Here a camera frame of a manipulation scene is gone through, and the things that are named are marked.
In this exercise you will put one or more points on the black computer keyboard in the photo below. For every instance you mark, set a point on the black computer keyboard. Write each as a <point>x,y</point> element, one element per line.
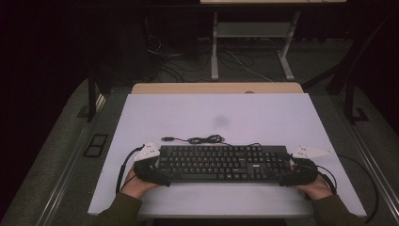
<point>219,163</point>

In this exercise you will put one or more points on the aluminium rail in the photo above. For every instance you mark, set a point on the aluminium rail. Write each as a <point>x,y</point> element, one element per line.
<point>64,175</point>
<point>376,166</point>

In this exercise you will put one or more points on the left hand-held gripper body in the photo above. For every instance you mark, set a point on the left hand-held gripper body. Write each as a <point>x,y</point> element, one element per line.
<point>146,166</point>

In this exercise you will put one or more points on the white metal desk frame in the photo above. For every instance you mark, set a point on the white metal desk frame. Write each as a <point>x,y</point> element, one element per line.
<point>251,29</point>

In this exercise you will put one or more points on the black metal stand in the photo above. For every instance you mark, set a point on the black metal stand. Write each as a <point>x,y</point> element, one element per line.
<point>91,100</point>
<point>349,100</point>

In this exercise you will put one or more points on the person's right hand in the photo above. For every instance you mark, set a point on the person's right hand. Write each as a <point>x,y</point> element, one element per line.
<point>316,190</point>

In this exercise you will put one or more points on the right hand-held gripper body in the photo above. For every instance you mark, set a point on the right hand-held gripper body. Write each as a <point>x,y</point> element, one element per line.
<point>306,169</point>

